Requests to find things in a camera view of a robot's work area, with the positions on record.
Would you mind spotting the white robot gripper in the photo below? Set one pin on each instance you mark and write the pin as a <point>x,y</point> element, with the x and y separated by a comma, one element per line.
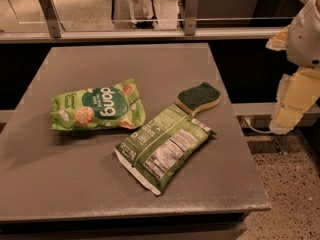
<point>304,40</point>

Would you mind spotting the green and yellow sponge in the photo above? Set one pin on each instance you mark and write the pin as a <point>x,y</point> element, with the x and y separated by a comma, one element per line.
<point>199,98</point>

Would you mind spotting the dark green snack bag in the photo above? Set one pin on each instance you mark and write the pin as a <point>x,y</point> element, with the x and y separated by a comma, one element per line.
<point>155,152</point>

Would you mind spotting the green dang chips bag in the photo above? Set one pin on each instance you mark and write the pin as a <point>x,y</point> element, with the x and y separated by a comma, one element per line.
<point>119,106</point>

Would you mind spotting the glass barrier panel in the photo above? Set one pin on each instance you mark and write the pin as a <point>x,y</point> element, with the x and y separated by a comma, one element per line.
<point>26,16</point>

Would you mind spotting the right metal rail bracket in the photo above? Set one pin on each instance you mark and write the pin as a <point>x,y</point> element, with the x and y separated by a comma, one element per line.
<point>190,15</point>

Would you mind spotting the metal rail bracket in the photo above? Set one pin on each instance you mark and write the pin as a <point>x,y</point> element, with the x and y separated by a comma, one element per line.
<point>51,17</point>
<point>190,15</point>

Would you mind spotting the left metal rail bracket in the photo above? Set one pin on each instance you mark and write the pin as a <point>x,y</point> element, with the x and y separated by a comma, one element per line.
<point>51,17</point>

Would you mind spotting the horizontal metal rail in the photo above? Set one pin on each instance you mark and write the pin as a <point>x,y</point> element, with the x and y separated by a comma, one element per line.
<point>201,34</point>

